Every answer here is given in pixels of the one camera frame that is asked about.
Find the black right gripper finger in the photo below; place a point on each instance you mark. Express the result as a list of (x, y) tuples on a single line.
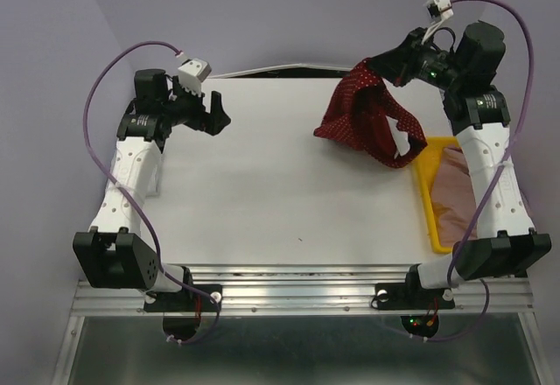
[(394, 62), (403, 79)]

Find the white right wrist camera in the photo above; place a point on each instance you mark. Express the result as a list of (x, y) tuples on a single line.
[(440, 11)]

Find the pink skirt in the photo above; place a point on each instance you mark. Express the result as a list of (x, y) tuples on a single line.
[(452, 197)]

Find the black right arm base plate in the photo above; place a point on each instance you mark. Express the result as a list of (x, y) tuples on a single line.
[(400, 297)]

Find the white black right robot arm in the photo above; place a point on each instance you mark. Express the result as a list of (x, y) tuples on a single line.
[(507, 242)]

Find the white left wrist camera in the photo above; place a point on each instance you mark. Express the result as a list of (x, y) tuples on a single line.
[(192, 73)]

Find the aluminium mounting rail frame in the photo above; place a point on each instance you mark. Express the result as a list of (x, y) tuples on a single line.
[(296, 231)]

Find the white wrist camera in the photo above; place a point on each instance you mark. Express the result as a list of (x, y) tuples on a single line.
[(192, 73), (440, 11)]

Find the red polka dot skirt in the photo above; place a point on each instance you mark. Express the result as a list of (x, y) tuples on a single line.
[(363, 115)]

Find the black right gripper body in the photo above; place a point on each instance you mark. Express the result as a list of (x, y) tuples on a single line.
[(431, 66)]

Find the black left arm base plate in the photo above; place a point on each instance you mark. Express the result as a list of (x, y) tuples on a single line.
[(175, 301)]

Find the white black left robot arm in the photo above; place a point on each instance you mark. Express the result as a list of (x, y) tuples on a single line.
[(112, 253)]

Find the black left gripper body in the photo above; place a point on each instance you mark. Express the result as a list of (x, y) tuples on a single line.
[(186, 108)]

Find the yellow plastic tray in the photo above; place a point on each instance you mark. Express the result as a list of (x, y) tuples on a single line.
[(426, 167)]

